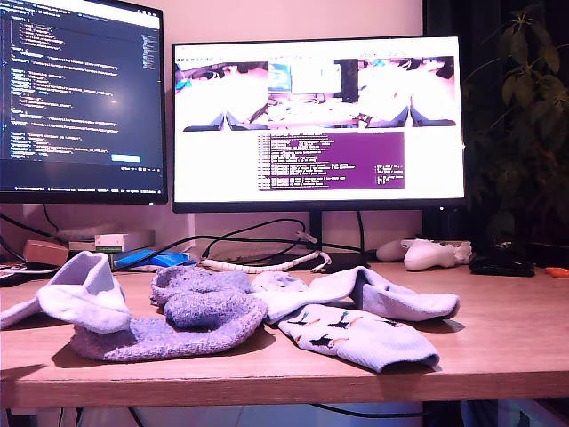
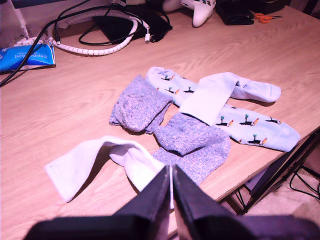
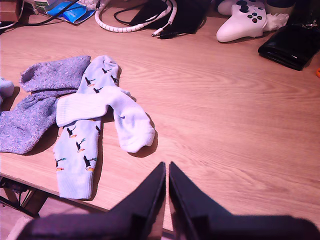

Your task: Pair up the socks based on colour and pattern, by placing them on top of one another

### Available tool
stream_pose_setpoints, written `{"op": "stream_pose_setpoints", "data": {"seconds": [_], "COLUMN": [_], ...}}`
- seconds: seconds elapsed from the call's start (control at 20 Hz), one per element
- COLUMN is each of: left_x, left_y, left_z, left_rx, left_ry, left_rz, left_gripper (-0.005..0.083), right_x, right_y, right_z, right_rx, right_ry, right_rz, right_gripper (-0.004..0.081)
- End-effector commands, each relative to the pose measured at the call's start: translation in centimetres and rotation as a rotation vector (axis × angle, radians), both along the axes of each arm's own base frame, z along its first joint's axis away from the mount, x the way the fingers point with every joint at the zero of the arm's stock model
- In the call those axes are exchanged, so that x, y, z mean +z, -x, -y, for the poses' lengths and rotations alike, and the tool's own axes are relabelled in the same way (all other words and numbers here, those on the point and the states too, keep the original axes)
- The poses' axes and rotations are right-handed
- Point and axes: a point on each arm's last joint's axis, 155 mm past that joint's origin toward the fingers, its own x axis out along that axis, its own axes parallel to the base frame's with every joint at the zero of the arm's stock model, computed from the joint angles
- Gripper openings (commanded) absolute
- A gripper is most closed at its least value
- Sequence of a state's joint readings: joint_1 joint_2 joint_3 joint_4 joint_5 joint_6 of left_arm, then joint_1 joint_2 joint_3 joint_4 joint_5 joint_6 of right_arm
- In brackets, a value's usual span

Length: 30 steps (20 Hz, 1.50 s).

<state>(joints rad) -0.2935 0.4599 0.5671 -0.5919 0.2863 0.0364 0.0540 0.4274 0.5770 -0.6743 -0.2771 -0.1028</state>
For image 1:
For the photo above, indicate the green leafy houseplant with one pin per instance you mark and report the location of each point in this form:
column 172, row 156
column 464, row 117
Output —
column 524, row 155

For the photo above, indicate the white toucan print sock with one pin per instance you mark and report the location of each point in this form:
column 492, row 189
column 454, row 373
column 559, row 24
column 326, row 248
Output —
column 355, row 338
column 278, row 282

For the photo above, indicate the brown cardboard box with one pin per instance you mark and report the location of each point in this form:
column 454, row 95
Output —
column 44, row 252

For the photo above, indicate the blue pouch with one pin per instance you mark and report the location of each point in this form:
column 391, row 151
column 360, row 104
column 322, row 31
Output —
column 146, row 259

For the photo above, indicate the dark code screen monitor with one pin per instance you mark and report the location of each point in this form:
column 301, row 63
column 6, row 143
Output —
column 66, row 133

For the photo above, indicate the white screen monitor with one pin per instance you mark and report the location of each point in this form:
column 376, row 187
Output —
column 222, row 169

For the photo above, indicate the black printed magazine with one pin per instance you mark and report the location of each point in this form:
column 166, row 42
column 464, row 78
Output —
column 18, row 276

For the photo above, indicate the fuzzy grey sock thread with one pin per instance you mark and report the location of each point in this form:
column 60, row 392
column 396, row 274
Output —
column 155, row 342

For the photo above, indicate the white box green label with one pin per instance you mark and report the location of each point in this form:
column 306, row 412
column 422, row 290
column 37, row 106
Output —
column 120, row 240

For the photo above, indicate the black monitor stand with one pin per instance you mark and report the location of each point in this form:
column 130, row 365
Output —
column 315, row 231

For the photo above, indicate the white game controller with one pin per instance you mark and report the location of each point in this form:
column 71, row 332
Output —
column 427, row 258

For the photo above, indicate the stacked small boxes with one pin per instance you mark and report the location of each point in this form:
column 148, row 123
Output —
column 80, row 245

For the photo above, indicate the black wallet case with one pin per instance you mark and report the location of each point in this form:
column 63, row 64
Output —
column 502, row 266

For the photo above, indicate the fuzzy grey knit sock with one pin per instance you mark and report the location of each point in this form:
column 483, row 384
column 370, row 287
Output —
column 200, row 284

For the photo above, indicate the small orange object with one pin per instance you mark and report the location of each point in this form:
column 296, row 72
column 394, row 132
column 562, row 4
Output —
column 558, row 272

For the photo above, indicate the plain white sock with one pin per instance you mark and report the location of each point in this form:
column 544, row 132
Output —
column 89, row 302
column 400, row 302

